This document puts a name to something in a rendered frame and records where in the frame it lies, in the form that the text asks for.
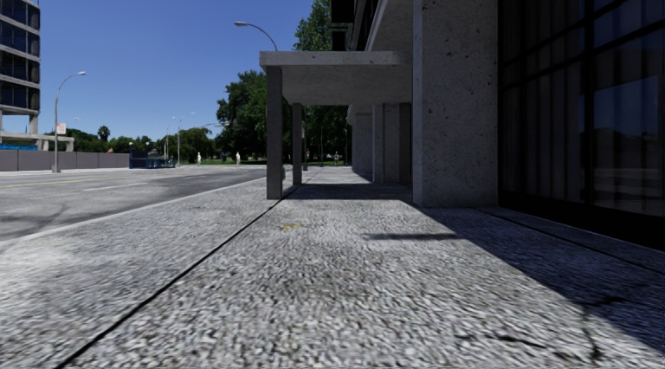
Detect grey street lamp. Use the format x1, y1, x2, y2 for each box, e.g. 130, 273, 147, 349
176, 111, 197, 166
51, 71, 87, 173
165, 115, 178, 162
233, 21, 279, 53

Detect trees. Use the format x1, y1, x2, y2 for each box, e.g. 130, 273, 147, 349
45, 0, 350, 166

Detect glass tower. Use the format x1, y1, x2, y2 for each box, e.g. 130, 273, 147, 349
0, 0, 75, 152

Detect grey concrete wall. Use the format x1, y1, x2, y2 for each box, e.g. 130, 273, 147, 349
0, 149, 131, 172

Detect blue booth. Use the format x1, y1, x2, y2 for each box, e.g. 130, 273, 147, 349
128, 148, 177, 170

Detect pale concrete building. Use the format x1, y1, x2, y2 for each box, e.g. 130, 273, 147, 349
259, 0, 665, 251

